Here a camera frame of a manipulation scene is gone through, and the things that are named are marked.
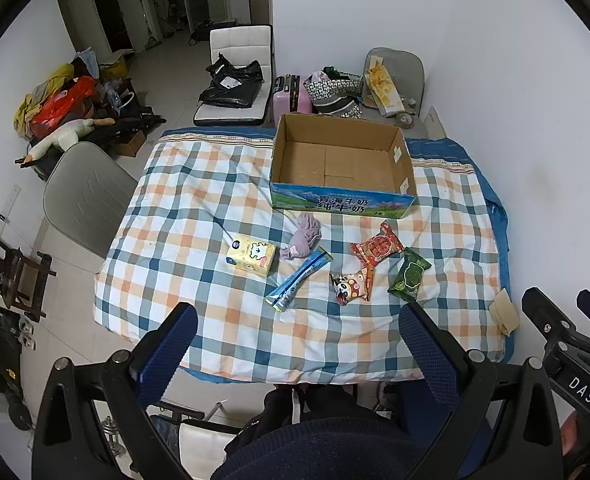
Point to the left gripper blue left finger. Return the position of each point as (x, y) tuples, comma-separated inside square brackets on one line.
[(159, 353)]

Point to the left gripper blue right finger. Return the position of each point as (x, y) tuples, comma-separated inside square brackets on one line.
[(439, 356)]

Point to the green snack packet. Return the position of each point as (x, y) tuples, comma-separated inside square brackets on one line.
[(410, 275)]

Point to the orange panda snack packet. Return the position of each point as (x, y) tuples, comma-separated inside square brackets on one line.
[(351, 286)]

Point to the red snack packet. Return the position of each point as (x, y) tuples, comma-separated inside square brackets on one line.
[(378, 247)]

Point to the long blue snack packet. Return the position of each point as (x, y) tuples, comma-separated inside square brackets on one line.
[(282, 296)]

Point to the beige paper tag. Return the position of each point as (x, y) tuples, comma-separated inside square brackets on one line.
[(504, 314)]

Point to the yellow tissue pack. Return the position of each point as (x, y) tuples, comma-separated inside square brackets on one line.
[(251, 255)]

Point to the plaid checkered tablecloth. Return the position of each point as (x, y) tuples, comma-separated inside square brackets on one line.
[(198, 190)]

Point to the dark wooden chair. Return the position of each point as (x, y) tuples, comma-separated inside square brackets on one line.
[(13, 264)]

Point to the grey chair at left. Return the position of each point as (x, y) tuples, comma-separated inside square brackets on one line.
[(87, 196)]

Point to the open cardboard box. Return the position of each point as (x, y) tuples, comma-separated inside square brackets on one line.
[(350, 166)]

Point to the white plush goose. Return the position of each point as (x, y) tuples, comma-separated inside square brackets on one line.
[(63, 138)]

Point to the yellow snack box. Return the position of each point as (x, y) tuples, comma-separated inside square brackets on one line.
[(382, 88)]

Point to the red plastic bag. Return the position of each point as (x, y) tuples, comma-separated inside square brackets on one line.
[(76, 100)]

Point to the white padded chair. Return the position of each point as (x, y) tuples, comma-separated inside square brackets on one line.
[(240, 45)]

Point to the black white patterned bag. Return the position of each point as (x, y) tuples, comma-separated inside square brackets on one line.
[(335, 93)]

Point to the yellow cloth pile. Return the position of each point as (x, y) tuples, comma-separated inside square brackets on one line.
[(34, 100)]

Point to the black bag on chair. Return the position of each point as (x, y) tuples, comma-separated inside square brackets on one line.
[(231, 86)]

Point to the pink suitcase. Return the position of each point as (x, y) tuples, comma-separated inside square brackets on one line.
[(289, 96)]

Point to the grey chair at wall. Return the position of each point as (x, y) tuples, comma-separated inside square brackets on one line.
[(407, 73)]

